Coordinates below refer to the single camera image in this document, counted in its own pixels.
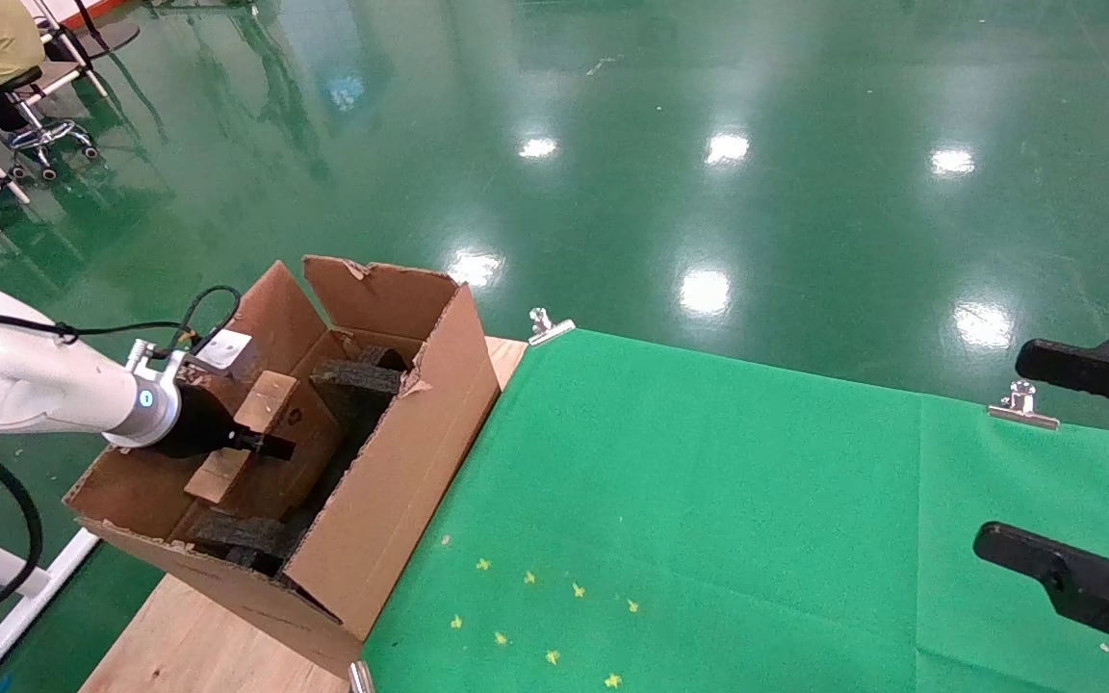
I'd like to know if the large open cardboard carton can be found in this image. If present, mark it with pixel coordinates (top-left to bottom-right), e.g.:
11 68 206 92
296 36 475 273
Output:
64 255 503 675

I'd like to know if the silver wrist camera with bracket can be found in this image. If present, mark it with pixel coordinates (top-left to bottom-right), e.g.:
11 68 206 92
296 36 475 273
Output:
126 327 254 386

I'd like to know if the black stool chrome base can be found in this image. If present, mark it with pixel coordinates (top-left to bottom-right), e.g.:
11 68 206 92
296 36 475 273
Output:
0 65 101 182

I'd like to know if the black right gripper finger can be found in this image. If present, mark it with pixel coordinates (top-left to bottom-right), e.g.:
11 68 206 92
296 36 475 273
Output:
1014 337 1109 429
972 522 1109 682

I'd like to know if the green table cloth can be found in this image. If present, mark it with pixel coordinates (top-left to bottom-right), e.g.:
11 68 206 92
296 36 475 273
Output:
362 327 1109 693

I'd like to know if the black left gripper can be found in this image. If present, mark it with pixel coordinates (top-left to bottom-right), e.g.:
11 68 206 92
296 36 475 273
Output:
152 383 297 463

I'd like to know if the white framed desk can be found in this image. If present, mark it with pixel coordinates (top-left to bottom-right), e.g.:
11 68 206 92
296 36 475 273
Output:
11 0 111 99

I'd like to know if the black stand round base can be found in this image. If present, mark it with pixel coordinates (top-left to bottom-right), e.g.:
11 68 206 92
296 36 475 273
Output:
73 0 143 57

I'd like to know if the black foam block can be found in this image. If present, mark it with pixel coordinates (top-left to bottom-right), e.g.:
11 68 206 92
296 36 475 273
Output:
191 510 303 571
309 345 413 398

